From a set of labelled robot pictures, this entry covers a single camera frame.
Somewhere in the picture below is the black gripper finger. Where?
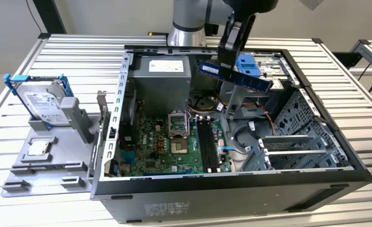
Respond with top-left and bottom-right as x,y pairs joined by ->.
215,13 -> 242,70
234,14 -> 258,70

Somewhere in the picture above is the black RAM slot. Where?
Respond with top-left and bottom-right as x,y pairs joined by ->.
206,116 -> 223,173
203,116 -> 219,173
199,116 -> 215,173
195,116 -> 211,173

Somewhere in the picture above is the blue plastic drive latch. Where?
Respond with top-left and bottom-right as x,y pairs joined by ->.
235,53 -> 255,77

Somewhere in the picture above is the black round case fan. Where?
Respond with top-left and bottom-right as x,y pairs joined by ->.
187,93 -> 226,113

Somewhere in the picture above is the grey power supply unit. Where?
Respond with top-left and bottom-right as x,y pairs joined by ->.
129,55 -> 191,114

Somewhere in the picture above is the metal socket cover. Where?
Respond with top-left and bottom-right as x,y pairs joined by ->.
167,110 -> 189,140

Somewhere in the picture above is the CPU socket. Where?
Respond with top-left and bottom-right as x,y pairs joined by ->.
169,138 -> 191,154

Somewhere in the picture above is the grey metal disk bay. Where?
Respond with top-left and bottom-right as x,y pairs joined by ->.
239,134 -> 353,172

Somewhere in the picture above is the green motherboard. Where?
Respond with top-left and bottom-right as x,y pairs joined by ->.
118,113 -> 234,177

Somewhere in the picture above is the black open PC case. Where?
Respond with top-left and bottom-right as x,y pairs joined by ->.
89,44 -> 372,225

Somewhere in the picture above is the hard disk in blue carrier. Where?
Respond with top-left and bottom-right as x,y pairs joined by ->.
3,73 -> 75,130

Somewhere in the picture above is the grey plastic parts rack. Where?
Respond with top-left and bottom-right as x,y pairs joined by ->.
0,96 -> 110,198

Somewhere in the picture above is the silver CPU chip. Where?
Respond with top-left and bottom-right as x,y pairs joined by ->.
26,141 -> 50,156

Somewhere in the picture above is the silver box wrist camera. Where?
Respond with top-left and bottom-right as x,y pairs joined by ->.
298,0 -> 325,10

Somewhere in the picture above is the white wire bundle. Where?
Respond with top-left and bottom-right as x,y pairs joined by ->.
186,105 -> 223,116

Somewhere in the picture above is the thin wire locking lever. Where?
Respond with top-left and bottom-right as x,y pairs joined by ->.
185,111 -> 193,138

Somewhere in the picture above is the orange wire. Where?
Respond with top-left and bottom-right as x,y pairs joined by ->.
261,111 -> 275,137

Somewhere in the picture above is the black looped data wire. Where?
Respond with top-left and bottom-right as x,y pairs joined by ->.
231,122 -> 259,156

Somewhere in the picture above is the graphics card with silver bracket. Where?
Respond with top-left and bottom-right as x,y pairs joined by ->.
89,89 -> 110,178

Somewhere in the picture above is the black upright post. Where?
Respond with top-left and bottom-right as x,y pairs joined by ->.
31,0 -> 66,38

